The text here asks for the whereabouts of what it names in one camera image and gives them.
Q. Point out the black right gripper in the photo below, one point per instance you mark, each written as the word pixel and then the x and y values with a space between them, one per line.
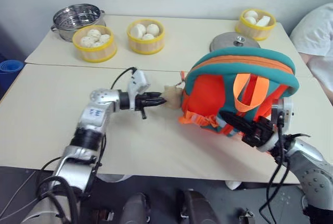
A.
pixel 261 132

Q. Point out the person in white clothes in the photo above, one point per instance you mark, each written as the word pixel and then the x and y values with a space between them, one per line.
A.
pixel 317 34

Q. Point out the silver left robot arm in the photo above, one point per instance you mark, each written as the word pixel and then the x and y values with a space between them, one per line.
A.
pixel 91 119

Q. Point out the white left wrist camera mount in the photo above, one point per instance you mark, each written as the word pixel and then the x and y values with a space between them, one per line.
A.
pixel 139 80

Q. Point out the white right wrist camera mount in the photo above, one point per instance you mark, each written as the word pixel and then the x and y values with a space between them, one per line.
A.
pixel 286 112

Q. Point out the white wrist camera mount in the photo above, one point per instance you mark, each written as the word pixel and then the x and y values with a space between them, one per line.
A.
pixel 286 112
pixel 139 80

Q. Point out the speckled white steamed bun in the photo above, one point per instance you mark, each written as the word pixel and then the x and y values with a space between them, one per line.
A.
pixel 87 42
pixel 93 34
pixel 104 38

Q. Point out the yellow rimmed wooden steamer basket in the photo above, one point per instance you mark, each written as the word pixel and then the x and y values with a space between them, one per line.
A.
pixel 256 32
pixel 95 52
pixel 145 47

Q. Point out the stainless steel pot lid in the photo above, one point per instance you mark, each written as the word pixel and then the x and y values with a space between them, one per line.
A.
pixel 229 42

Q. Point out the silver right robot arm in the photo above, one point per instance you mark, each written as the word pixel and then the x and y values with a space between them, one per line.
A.
pixel 312 172

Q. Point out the stainless steel steamer pot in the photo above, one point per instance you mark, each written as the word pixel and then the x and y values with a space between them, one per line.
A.
pixel 70 17

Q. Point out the orange and teal backpack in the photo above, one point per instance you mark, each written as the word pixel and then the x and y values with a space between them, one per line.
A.
pixel 208 96

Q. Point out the angular white steamed bun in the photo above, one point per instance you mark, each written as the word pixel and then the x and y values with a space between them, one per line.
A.
pixel 263 20

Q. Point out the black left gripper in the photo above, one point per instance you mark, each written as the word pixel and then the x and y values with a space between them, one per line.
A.
pixel 140 101

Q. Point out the blue rolled mat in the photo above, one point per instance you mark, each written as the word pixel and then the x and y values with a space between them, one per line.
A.
pixel 9 69

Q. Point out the plain white steamed bun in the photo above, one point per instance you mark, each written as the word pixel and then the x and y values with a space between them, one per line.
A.
pixel 153 29
pixel 148 36
pixel 250 20
pixel 251 13
pixel 138 30

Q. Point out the dark rounded shape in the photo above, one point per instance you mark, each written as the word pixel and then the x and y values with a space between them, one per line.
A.
pixel 199 207
pixel 136 208

